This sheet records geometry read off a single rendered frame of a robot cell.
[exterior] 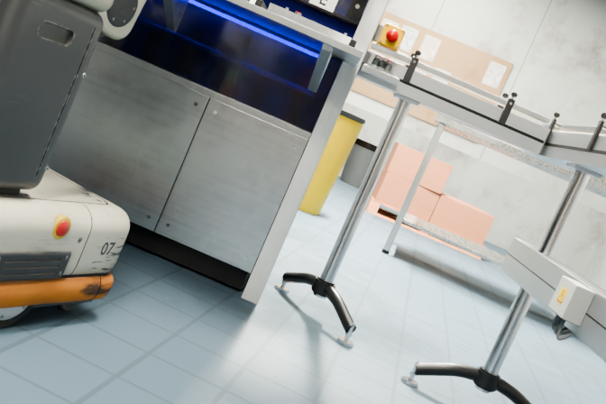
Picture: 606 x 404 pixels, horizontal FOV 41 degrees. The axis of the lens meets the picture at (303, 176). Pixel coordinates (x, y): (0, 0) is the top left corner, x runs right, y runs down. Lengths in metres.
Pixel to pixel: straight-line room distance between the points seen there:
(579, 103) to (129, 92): 8.20
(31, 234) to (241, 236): 1.12
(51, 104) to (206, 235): 1.17
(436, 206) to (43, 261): 5.94
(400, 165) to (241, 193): 4.76
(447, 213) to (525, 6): 3.78
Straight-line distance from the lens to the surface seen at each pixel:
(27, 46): 1.56
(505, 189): 10.28
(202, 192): 2.70
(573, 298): 2.05
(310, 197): 5.48
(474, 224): 7.53
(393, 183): 7.35
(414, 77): 2.78
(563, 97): 10.39
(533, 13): 10.46
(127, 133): 2.73
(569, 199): 2.61
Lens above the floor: 0.69
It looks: 5 degrees down
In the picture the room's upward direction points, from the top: 23 degrees clockwise
